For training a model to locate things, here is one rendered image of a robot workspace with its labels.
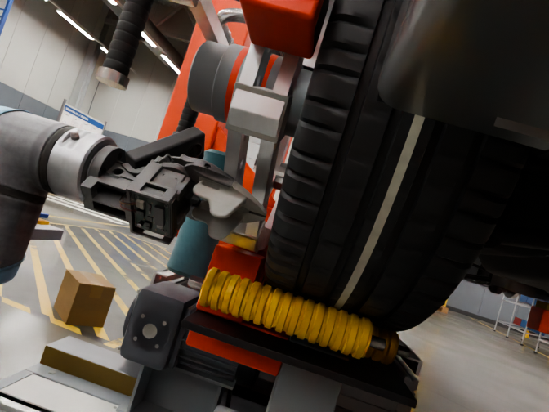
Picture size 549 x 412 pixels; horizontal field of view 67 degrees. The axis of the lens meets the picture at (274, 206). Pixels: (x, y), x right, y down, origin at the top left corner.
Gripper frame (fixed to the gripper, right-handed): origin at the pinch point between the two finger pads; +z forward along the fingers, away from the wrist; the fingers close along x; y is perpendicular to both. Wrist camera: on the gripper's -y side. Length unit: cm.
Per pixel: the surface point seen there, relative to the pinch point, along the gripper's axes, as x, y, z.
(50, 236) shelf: -52, -22, -57
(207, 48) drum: 6.1, -28.4, -18.8
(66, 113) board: -465, -616, -550
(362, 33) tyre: 21.8, -5.4, 6.2
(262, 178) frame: 2.4, -3.0, -0.7
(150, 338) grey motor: -54, -7, -20
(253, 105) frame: 11.8, -3.7, -3.4
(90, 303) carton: -123, -47, -72
